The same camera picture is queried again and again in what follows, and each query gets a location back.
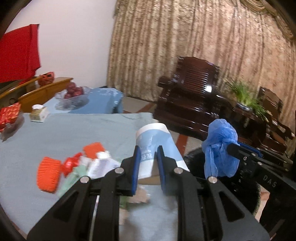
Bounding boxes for red plastic bag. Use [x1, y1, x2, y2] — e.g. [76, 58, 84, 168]
[61, 152, 82, 177]

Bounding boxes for green plastic bag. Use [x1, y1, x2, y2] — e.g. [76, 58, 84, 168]
[57, 165, 87, 197]

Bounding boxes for red snack packet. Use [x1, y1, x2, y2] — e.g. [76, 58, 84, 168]
[0, 102, 21, 132]

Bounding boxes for white blue paper cup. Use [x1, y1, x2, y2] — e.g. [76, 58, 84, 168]
[136, 123, 189, 185]

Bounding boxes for orange foam fruit net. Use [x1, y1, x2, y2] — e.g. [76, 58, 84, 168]
[37, 157, 62, 193]

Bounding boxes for white tissue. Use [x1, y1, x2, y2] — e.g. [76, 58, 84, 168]
[79, 151, 120, 179]

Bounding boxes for red cloth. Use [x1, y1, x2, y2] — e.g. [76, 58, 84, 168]
[0, 24, 41, 83]

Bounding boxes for black trash bin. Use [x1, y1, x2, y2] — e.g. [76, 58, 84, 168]
[184, 148, 260, 216]

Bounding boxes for grey-blue table cloth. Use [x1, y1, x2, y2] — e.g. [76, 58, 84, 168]
[1, 113, 178, 240]

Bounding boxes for tissue box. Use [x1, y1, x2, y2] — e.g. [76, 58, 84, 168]
[29, 104, 49, 123]

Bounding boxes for blue plastic bag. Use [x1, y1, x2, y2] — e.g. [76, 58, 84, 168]
[202, 118, 239, 178]

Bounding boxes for small glass dish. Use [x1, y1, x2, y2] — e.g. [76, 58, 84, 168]
[1, 112, 25, 142]

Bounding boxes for red-brown bag on bench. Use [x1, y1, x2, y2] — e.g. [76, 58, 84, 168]
[38, 72, 55, 86]

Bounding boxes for beige patterned curtain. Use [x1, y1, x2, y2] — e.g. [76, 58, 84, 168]
[107, 1, 295, 126]

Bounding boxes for wooden bench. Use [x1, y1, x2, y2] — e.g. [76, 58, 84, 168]
[1, 77, 73, 113]

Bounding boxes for glass fruit bowl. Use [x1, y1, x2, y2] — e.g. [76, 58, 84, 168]
[55, 86, 92, 110]

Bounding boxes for dark red apples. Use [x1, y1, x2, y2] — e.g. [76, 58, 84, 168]
[64, 82, 84, 99]

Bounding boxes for dark wooden armchair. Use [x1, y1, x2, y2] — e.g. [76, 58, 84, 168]
[154, 56, 230, 140]

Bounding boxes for green potted plant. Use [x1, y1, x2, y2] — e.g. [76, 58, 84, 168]
[225, 79, 267, 121]

